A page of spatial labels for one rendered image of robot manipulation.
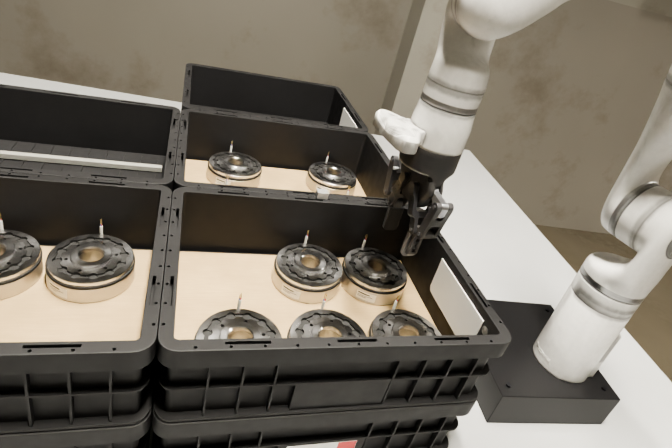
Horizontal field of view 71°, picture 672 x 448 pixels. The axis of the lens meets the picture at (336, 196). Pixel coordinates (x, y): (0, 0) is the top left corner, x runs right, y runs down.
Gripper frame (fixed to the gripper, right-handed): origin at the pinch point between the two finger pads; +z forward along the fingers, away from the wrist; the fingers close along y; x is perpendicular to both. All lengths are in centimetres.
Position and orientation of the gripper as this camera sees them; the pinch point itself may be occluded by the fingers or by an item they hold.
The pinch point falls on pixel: (400, 232)
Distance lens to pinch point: 67.8
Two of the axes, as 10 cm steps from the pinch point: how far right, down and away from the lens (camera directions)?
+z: -2.4, 8.5, 4.7
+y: -3.2, -5.3, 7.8
